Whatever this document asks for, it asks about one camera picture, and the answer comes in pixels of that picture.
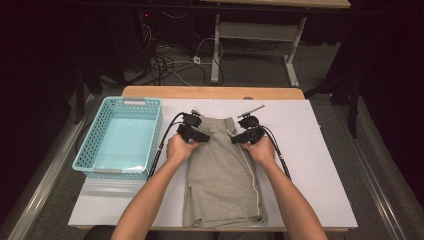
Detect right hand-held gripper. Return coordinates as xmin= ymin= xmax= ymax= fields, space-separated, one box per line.
xmin=230 ymin=104 xmax=267 ymax=145

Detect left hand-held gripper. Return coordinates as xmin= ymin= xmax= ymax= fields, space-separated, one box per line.
xmin=176 ymin=109 xmax=212 ymax=144

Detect grey shorts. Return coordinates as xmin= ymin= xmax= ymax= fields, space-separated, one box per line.
xmin=182 ymin=115 xmax=268 ymax=229

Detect light blue plastic basket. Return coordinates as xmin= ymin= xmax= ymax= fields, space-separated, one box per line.
xmin=72 ymin=96 xmax=164 ymax=180

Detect person's right hand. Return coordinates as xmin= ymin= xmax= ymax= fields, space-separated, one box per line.
xmin=239 ymin=135 xmax=278 ymax=167

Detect person's left hand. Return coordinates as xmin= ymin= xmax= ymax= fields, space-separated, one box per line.
xmin=165 ymin=133 xmax=202 ymax=165

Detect wooden table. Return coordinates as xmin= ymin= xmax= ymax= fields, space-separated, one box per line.
xmin=75 ymin=85 xmax=349 ymax=233

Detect black stand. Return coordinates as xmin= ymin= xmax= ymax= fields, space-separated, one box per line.
xmin=73 ymin=61 xmax=105 ymax=125
xmin=303 ymin=64 xmax=362 ymax=140

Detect black curtain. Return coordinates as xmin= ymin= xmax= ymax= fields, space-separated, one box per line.
xmin=359 ymin=0 xmax=424 ymax=208
xmin=0 ymin=0 xmax=81 ymax=218

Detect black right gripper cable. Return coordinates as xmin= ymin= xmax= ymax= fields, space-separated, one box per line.
xmin=258 ymin=124 xmax=292 ymax=181

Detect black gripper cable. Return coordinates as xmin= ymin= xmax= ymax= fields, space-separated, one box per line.
xmin=146 ymin=112 xmax=186 ymax=181
xmin=258 ymin=124 xmax=292 ymax=181

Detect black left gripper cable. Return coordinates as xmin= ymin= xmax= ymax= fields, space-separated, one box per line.
xmin=146 ymin=112 xmax=186 ymax=181

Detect tangle of floor cables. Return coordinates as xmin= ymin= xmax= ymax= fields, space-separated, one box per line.
xmin=139 ymin=11 xmax=228 ymax=87

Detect white frame desk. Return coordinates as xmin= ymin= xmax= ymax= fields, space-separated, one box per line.
xmin=199 ymin=0 xmax=352 ymax=88

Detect metal floor rail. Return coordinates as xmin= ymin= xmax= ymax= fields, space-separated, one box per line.
xmin=334 ymin=105 xmax=408 ymax=240
xmin=6 ymin=94 xmax=96 ymax=240

